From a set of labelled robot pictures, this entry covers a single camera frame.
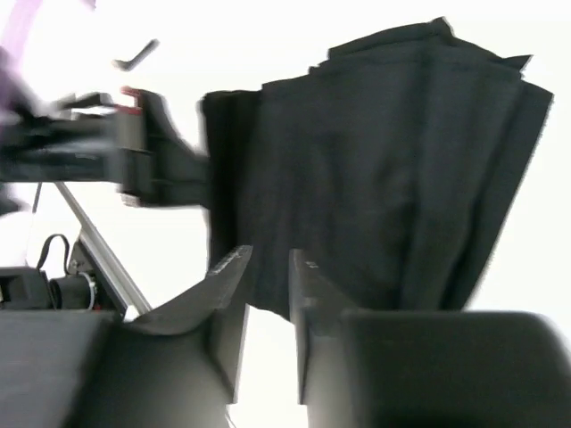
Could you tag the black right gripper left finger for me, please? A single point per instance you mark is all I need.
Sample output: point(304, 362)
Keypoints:
point(175, 366)

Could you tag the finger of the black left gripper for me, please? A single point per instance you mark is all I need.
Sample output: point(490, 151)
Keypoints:
point(180, 175)

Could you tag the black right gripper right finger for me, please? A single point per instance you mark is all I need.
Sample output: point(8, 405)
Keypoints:
point(373, 368)

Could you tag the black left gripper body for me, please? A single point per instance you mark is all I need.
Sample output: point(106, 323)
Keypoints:
point(107, 147)

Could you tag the black pleated skirt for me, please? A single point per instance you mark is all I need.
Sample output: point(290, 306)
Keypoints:
point(392, 164)

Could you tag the aluminium table rail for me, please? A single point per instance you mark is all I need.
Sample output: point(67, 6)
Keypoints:
point(115, 279)

